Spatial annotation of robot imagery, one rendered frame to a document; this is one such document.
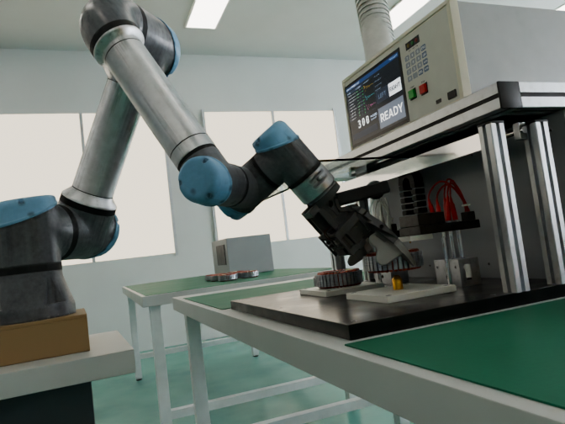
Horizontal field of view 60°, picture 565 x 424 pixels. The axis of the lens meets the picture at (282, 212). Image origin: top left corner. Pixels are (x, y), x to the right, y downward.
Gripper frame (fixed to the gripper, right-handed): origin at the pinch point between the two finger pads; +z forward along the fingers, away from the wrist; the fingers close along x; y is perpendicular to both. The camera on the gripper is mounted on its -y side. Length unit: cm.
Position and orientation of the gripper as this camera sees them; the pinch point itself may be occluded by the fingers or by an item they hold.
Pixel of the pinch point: (395, 262)
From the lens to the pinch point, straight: 97.8
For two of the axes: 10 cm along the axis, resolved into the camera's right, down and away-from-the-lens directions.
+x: 3.5, -1.1, -9.3
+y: -6.6, 6.8, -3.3
